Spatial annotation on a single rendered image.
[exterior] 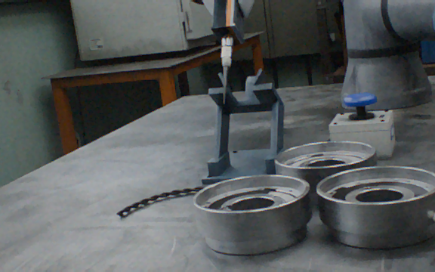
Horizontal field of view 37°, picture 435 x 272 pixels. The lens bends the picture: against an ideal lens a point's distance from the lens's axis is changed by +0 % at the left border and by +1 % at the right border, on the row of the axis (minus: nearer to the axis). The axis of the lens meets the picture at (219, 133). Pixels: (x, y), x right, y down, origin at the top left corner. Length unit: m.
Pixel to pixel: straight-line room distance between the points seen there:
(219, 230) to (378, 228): 0.13
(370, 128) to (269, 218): 0.29
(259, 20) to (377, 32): 3.44
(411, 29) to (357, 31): 0.11
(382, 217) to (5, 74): 2.41
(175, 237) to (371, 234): 0.19
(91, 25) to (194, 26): 0.49
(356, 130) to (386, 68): 0.31
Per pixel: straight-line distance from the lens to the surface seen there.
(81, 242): 0.65
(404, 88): 1.09
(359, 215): 0.52
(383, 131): 0.78
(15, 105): 2.85
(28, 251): 0.66
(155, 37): 2.89
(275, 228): 0.54
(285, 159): 0.71
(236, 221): 0.53
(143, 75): 2.69
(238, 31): 0.74
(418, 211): 0.53
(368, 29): 1.08
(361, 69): 1.10
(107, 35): 3.00
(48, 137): 3.02
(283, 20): 4.46
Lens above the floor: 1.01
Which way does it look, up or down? 12 degrees down
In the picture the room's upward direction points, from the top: 8 degrees counter-clockwise
